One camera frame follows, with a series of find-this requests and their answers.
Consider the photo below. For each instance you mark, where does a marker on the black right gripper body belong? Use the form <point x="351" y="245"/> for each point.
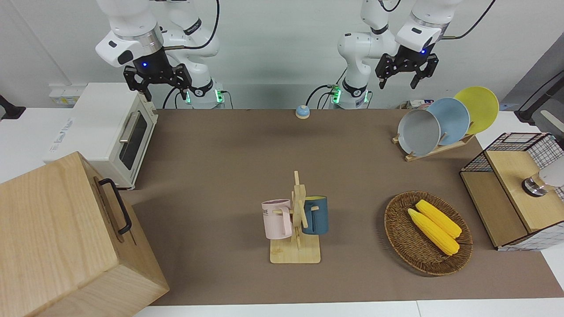
<point x="152" y="66"/>

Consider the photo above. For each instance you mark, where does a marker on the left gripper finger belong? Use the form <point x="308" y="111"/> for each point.
<point x="384" y="66"/>
<point x="426" y="70"/>

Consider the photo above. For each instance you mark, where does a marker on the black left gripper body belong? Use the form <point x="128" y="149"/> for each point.
<point x="410" y="59"/>

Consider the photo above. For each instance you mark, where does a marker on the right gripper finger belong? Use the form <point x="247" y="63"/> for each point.
<point x="132" y="79"/>
<point x="184" y="79"/>

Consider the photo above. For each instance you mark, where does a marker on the gray plate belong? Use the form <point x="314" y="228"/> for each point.
<point x="418" y="132"/>

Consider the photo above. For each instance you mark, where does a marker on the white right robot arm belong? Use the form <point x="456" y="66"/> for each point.
<point x="128" y="26"/>

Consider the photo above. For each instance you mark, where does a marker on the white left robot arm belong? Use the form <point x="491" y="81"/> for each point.
<point x="357" y="48"/>

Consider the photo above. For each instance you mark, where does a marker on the light blue plate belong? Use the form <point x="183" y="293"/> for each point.
<point x="454" y="116"/>

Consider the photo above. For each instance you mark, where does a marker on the yellow plate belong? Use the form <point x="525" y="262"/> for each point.
<point x="482" y="105"/>

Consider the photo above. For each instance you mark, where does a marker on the wooden plate rack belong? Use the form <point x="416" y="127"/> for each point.
<point x="440" y="148"/>

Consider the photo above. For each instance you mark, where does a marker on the small printed box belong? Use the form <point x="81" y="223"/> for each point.
<point x="416" y="104"/>

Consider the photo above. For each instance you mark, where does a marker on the white toaster oven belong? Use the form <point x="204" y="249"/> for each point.
<point x="92" y="127"/>

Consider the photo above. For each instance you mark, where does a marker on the brown table mat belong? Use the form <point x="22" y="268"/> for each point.
<point x="220" y="176"/>

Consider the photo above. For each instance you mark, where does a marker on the black stand clamp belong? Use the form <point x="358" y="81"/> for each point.
<point x="9" y="109"/>

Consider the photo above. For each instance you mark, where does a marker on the yellow corn cob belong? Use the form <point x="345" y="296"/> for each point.
<point x="440" y="218"/>
<point x="434" y="233"/>

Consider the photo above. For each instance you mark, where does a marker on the brown wicker basket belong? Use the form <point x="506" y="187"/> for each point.
<point x="401" y="229"/>

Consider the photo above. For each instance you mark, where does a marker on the dark blue mug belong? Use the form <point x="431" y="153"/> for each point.
<point x="318" y="215"/>

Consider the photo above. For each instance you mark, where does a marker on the pink mug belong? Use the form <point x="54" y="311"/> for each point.
<point x="275" y="220"/>

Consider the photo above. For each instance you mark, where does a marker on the wooden drawer cabinet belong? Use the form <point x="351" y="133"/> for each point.
<point x="57" y="237"/>

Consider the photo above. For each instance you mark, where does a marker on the wooden mug tree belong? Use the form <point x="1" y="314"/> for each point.
<point x="295" y="253"/>

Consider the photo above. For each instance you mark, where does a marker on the white wall socket box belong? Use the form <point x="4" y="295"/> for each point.
<point x="66" y="96"/>

